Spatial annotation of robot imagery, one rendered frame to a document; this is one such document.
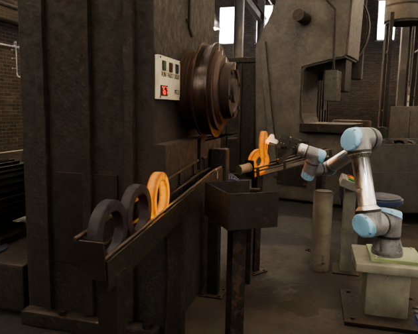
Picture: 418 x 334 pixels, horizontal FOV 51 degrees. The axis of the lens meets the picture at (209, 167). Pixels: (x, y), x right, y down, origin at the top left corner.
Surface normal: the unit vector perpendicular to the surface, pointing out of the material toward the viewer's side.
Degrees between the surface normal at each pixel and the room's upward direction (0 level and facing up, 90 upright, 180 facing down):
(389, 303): 90
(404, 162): 90
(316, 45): 90
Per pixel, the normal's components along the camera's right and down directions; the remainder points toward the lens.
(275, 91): -0.49, 0.11
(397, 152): 0.00, 0.14
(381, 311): -0.24, 0.13
